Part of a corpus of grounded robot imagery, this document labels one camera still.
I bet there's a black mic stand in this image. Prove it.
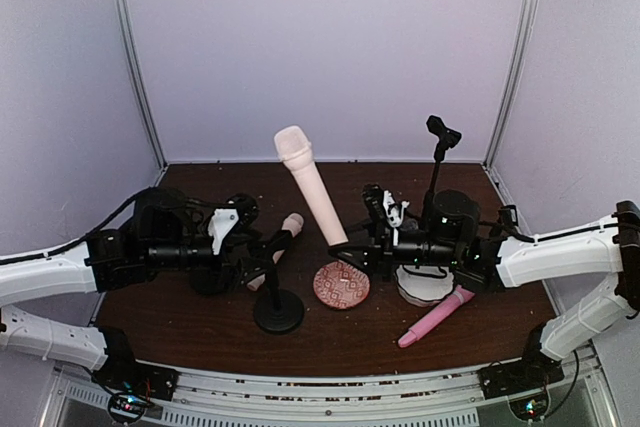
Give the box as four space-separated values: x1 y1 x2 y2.
189 269 238 296
420 115 462 228
253 231 305 335
479 205 520 246

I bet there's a cream microphone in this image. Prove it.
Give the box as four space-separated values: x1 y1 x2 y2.
247 213 304 292
274 125 348 246

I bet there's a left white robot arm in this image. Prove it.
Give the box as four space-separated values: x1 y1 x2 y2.
1 187 287 372

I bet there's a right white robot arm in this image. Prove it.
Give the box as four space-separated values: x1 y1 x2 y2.
329 185 639 362

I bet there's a red patterned dish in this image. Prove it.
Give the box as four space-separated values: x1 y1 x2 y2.
313 261 371 310

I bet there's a black crumpled object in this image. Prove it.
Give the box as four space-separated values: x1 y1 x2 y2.
401 218 420 232

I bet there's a white scalloped bowl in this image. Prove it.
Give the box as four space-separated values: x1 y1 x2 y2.
395 266 455 307

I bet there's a pink microphone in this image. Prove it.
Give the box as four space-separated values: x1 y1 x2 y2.
397 286 475 348

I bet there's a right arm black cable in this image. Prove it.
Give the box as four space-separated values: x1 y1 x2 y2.
399 191 621 243

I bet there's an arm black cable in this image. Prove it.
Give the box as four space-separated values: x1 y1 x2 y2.
399 191 621 243
0 191 151 266

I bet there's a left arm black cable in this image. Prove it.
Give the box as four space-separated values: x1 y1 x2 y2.
0 191 151 266

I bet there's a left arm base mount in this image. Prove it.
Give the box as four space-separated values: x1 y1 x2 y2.
86 362 179 425

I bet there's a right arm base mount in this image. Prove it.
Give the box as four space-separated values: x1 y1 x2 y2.
477 359 565 423

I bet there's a front aluminium rail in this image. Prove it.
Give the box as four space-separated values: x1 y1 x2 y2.
49 341 609 427

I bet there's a left aluminium frame post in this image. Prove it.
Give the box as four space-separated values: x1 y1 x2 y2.
113 0 168 170

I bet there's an aluminium frame post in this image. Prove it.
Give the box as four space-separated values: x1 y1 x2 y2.
483 0 539 170
113 0 168 170

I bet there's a right aluminium frame post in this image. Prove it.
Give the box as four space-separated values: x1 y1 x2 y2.
483 0 539 170

